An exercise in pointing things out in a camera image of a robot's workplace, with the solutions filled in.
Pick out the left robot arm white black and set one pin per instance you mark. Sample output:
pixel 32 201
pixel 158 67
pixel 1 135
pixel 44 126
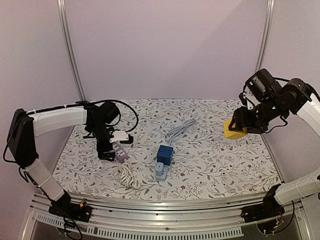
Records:
pixel 36 138

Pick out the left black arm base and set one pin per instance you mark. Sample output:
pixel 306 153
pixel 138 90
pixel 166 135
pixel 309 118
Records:
pixel 77 211

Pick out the light blue plug adapter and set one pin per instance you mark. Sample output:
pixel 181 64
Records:
pixel 159 169

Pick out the left aluminium frame post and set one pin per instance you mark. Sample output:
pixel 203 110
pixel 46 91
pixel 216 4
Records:
pixel 62 11

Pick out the yellow cube socket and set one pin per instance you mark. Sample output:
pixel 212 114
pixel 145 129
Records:
pixel 233 135

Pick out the blue cube socket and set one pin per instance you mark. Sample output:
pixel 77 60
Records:
pixel 165 155

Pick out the aluminium front rail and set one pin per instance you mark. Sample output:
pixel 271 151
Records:
pixel 205 219

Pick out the grey-blue power strip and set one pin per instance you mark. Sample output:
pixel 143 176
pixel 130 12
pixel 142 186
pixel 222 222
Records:
pixel 163 177

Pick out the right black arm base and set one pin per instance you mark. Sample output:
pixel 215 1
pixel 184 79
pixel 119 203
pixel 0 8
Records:
pixel 264 210

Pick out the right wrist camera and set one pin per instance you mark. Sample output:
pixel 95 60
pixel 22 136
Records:
pixel 263 85

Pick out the floral patterned table mat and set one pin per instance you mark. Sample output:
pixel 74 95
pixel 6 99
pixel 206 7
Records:
pixel 205 165

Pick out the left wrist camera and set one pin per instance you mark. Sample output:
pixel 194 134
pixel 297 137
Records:
pixel 111 116

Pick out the purple power strip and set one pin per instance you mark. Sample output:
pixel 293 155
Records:
pixel 120 155

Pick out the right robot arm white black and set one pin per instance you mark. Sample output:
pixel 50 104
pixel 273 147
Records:
pixel 287 113

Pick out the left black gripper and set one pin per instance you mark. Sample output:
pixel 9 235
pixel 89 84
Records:
pixel 102 155

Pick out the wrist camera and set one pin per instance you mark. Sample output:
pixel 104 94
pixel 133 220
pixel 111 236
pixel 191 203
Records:
pixel 263 85
pixel 111 116

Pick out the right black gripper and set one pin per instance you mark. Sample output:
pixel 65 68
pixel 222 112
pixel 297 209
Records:
pixel 241 119

